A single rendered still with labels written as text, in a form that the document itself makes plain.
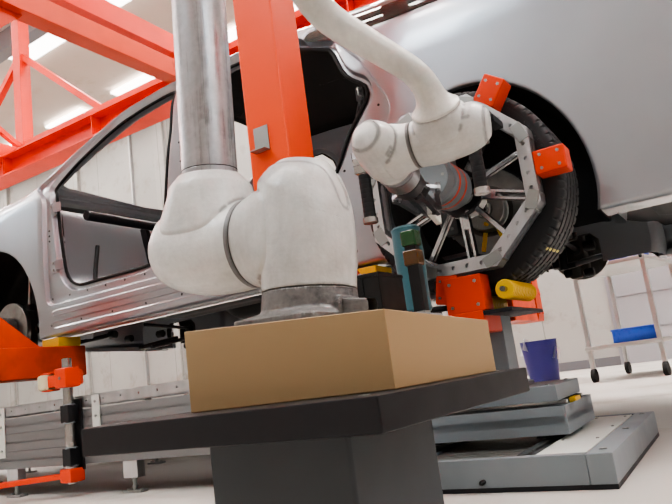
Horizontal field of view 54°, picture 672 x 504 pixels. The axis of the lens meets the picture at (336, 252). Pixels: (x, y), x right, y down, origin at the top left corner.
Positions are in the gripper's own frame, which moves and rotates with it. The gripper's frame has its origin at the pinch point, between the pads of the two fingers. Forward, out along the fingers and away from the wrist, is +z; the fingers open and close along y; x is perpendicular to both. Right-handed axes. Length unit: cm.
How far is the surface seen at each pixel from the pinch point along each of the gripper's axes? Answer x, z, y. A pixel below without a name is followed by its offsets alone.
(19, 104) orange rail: -405, 244, 580
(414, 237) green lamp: 8.8, -6.9, 3.2
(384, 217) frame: -19.3, 29.9, 26.7
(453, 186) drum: -16.5, 16.7, -1.0
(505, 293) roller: 11.9, 34.7, -8.1
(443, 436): 48, 48, 18
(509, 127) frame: -36.2, 24.5, -17.6
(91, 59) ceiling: -731, 480, 777
